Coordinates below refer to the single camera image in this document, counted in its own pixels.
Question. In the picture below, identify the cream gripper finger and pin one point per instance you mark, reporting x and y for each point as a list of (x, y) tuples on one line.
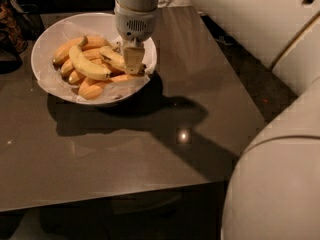
[(133, 57)]

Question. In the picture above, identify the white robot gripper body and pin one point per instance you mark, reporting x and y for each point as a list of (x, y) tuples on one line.
[(134, 26)]

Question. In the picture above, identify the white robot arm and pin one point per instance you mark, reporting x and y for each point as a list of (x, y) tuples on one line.
[(274, 192)]

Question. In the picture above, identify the orange banana bunch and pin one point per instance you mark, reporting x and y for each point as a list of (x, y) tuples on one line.
[(88, 88)]

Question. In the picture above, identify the white paper bowl liner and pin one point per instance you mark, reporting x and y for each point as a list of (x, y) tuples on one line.
[(50, 80)]

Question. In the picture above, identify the white bowl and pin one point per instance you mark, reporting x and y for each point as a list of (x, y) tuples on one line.
[(50, 80)]

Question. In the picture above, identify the front curved yellow banana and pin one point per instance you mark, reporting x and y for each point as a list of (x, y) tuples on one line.
[(86, 67)]

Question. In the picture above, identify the patterned container at left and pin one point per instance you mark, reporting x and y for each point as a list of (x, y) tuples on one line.
[(9, 24)]

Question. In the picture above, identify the dark wire rack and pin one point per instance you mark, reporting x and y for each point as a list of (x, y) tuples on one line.
[(29, 19)]

